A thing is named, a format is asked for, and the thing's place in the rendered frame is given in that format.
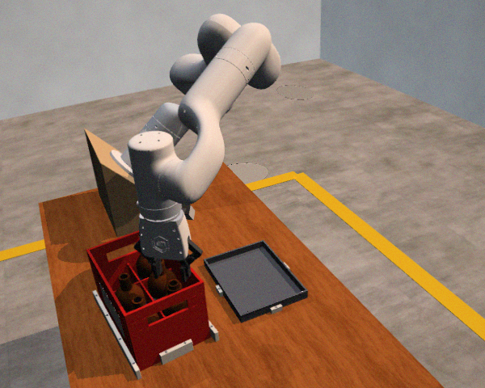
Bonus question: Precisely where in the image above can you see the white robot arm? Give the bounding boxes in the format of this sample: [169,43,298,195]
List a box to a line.
[110,14,281,221]

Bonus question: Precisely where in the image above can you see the brown bottle with blue label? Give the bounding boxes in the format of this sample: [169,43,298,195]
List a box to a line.
[162,279,187,317]

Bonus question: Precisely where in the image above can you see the red crate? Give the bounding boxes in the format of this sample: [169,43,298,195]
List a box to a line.
[90,232,211,372]

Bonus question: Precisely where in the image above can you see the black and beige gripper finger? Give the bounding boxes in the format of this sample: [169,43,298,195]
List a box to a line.
[180,238,203,282]
[134,240,162,279]

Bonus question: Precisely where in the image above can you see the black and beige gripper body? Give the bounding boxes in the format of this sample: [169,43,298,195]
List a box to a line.
[139,209,192,260]

